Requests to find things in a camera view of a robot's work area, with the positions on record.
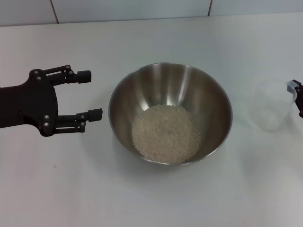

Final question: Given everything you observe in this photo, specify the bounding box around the stainless steel mixing bowl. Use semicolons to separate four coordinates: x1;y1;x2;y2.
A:
108;61;234;166

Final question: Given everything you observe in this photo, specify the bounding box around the clear plastic measuring cup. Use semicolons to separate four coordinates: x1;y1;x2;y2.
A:
250;79;299;132

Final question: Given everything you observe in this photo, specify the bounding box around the white rice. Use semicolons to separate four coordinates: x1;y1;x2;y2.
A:
131;105;202;164

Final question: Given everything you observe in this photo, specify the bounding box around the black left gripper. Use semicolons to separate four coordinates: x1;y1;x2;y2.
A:
0;64;103;138

